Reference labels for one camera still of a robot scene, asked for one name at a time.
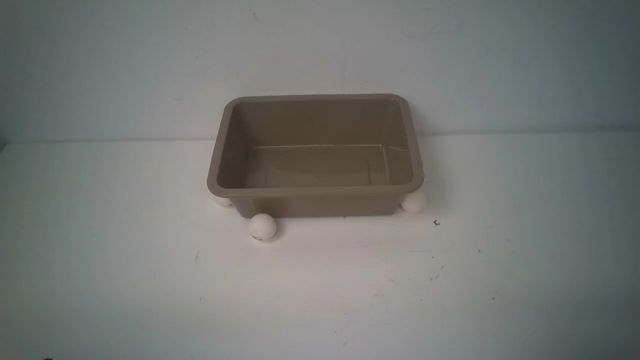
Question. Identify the taupe plastic rectangular bin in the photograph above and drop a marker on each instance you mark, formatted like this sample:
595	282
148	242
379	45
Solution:
306	156

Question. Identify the white ball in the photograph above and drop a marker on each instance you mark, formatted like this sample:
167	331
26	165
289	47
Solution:
414	202
262	227
222	202

